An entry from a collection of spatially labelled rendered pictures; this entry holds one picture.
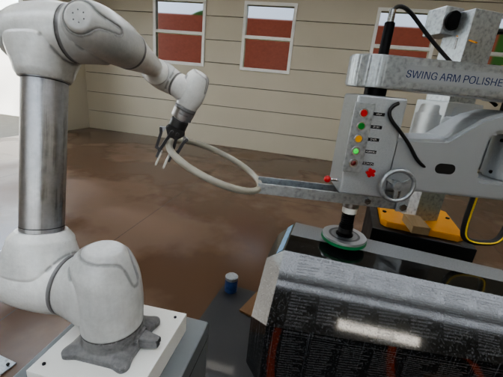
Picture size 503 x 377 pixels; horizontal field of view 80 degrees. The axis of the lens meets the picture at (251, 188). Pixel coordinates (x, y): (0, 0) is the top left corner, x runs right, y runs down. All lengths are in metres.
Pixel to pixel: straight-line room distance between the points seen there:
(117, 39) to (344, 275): 1.20
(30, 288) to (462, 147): 1.54
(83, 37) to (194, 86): 0.59
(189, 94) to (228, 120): 6.55
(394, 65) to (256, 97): 6.40
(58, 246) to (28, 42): 0.47
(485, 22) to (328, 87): 5.41
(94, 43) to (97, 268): 0.49
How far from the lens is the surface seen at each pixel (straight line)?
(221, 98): 7.85
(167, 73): 1.32
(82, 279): 0.80
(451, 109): 2.17
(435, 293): 1.53
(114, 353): 0.90
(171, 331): 0.96
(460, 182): 1.57
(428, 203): 2.33
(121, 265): 0.79
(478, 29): 2.27
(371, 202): 1.48
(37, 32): 0.88
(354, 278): 1.44
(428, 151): 1.46
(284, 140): 7.58
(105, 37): 0.79
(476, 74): 1.49
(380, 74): 1.33
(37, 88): 0.89
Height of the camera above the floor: 1.53
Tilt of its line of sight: 19 degrees down
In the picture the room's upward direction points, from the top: 6 degrees clockwise
